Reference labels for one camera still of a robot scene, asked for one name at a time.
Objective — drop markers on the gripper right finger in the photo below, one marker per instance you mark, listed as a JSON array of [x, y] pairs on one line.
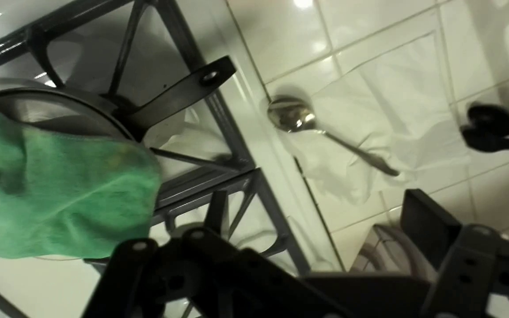
[[466, 269]]

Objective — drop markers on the white paper napkin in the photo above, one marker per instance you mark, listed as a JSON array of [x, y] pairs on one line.
[[396, 110]]

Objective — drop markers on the silver spoon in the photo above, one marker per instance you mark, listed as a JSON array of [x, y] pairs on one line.
[[292, 115]]

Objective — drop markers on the green towel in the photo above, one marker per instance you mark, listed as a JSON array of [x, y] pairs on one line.
[[60, 194]]

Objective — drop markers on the black tongs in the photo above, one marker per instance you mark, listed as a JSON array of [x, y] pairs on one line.
[[497, 130]]

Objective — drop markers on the white stove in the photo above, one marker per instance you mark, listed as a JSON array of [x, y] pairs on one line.
[[219, 132]]

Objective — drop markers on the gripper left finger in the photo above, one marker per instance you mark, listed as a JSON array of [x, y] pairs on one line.
[[201, 269]]

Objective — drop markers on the black stove grate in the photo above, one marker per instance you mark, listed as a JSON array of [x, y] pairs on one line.
[[184, 39]]

